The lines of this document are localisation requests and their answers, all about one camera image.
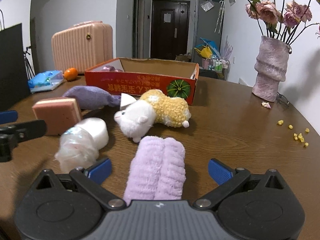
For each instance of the purple plush toy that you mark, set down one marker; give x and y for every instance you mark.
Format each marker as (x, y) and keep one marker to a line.
(87, 96)

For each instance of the scattered yellow crumbs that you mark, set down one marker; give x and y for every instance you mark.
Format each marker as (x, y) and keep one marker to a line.
(298, 137)

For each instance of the brown cardboard box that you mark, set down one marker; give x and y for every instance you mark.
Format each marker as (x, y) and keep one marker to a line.
(183, 58)

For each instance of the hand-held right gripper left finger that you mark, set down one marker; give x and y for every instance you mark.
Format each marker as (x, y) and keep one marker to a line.
(100, 170)

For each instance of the pink bucket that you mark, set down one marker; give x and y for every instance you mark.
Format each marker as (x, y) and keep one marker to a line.
(205, 63)

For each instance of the dark wooden door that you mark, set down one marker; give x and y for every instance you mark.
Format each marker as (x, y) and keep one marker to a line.
(170, 35)

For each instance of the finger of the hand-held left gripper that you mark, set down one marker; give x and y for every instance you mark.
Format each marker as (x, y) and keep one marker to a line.
(7, 117)
(30, 129)

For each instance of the side door frame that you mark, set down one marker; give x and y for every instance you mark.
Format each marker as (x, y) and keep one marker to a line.
(138, 25)

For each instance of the grey refrigerator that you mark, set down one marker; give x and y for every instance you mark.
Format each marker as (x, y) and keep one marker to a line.
(207, 25)

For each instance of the black tripod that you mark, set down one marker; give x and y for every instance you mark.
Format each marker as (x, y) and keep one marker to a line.
(28, 62)

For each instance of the pink satin scrunchie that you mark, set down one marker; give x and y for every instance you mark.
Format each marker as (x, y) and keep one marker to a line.
(110, 68)

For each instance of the black eyeglasses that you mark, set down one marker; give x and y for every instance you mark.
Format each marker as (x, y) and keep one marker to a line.
(282, 99)

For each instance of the folded clear umbrellas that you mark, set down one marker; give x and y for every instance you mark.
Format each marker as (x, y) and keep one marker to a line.
(220, 17)

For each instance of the lilac towel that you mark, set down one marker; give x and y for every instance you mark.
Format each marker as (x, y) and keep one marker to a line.
(160, 167)

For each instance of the pink ribbed suitcase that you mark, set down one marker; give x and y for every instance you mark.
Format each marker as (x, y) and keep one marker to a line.
(80, 47)

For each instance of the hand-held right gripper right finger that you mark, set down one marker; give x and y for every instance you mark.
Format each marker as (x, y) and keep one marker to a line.
(220, 172)

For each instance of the dried pink rose bouquet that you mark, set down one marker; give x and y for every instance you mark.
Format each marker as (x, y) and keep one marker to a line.
(267, 10)

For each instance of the blue tissue pack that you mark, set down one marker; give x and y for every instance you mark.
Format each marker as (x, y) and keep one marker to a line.
(45, 81)

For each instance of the orange fruit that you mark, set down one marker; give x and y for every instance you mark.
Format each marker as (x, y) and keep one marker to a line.
(71, 74)

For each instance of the clear plastic bag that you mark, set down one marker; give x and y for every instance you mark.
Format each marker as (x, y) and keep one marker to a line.
(207, 6)

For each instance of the pink striped sponge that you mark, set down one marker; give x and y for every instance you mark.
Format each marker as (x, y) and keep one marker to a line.
(57, 116)

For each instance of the red cardboard box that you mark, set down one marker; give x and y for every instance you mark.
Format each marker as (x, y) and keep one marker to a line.
(140, 82)

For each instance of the white and yellow plush toy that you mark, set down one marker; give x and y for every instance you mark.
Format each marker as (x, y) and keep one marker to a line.
(155, 112)

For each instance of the pink textured vase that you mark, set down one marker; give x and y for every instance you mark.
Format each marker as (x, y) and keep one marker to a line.
(270, 70)

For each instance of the white paper notice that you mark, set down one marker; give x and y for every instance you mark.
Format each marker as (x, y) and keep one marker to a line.
(167, 17)

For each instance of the white wall outlet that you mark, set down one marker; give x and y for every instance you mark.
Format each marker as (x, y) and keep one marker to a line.
(234, 60)

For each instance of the white roll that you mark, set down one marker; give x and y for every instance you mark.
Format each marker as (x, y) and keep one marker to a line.
(85, 140)

